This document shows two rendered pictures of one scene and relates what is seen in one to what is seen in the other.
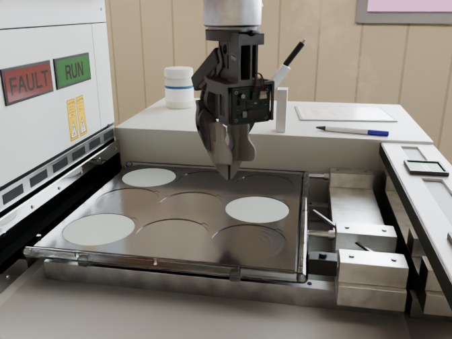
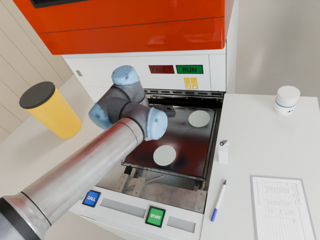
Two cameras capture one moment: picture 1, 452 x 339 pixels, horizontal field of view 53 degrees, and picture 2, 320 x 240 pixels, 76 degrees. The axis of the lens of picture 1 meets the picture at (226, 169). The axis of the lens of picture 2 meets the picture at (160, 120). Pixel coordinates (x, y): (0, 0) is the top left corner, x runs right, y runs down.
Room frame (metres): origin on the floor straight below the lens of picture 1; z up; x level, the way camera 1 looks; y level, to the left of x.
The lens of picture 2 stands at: (0.88, -0.47, 1.66)
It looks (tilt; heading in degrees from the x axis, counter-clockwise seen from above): 49 degrees down; 113
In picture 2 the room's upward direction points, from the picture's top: 21 degrees counter-clockwise
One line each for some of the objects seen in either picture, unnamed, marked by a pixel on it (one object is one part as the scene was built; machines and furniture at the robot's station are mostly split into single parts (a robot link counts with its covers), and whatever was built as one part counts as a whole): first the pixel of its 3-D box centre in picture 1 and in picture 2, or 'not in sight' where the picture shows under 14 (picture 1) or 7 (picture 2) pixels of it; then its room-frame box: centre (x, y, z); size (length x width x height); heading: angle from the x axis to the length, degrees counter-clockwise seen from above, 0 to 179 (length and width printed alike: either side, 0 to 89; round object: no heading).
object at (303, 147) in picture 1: (271, 144); (264, 169); (1.04, -0.11, 0.89); 0.62 x 0.35 x 0.14; 80
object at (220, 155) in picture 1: (223, 153); not in sight; (0.61, 0.00, 1.00); 0.06 x 0.03 x 0.09; 26
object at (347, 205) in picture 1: (357, 231); (159, 195); (0.65, -0.21, 0.87); 0.36 x 0.08 x 0.03; 170
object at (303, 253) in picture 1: (304, 214); (159, 171); (0.65, -0.12, 0.90); 0.38 x 0.01 x 0.01; 170
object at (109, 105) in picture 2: not in sight; (113, 110); (0.60, -0.11, 1.27); 0.11 x 0.11 x 0.08; 66
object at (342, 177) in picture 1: (350, 177); (200, 202); (0.81, -0.24, 0.89); 0.08 x 0.03 x 0.03; 80
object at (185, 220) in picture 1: (191, 205); (171, 135); (0.68, 0.06, 0.90); 0.34 x 0.34 x 0.01; 80
